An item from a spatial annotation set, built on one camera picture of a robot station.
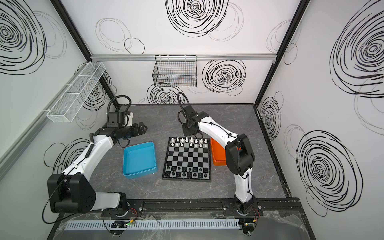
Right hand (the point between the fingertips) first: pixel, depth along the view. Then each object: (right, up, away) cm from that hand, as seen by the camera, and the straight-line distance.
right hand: (187, 131), depth 90 cm
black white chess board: (+1, -17, 0) cm, 17 cm away
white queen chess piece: (+3, -6, +6) cm, 9 cm away
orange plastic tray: (+19, -14, +1) cm, 24 cm away
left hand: (-26, +2, -4) cm, 26 cm away
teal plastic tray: (-29, -18, +1) cm, 34 cm away
